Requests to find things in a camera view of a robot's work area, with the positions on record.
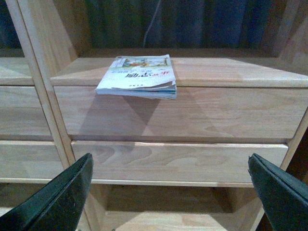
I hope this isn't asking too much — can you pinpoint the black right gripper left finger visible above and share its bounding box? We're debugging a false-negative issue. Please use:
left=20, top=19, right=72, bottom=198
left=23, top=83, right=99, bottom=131
left=0, top=153, right=93, bottom=231

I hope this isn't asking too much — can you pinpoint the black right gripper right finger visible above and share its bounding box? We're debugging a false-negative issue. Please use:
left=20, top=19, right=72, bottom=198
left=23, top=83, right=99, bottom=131
left=248, top=154, right=308, bottom=231

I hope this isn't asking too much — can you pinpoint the white illustrated paperback book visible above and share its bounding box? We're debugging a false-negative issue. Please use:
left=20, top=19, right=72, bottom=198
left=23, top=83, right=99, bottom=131
left=95, top=54, right=177, bottom=99

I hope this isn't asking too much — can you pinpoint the lower wooden drawer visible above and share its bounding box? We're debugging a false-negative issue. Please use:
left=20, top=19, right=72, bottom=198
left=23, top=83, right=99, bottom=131
left=72, top=141, right=288, bottom=187

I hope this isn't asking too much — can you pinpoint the wooden drawer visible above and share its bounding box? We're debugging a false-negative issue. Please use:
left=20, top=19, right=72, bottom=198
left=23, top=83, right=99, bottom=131
left=55, top=87, right=308, bottom=143
left=72, top=141, right=288, bottom=187

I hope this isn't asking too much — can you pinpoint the upper wooden drawer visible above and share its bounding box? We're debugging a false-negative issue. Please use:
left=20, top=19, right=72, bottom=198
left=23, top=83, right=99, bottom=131
left=55, top=87, right=308, bottom=143

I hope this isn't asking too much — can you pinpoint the light wooden bookshelf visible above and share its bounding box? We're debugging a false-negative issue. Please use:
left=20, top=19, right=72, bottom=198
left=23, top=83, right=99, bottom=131
left=0, top=0, right=308, bottom=231

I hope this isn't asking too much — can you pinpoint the grey cable behind shelf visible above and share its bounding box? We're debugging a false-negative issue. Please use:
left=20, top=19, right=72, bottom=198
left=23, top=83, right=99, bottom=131
left=142, top=0, right=162, bottom=47

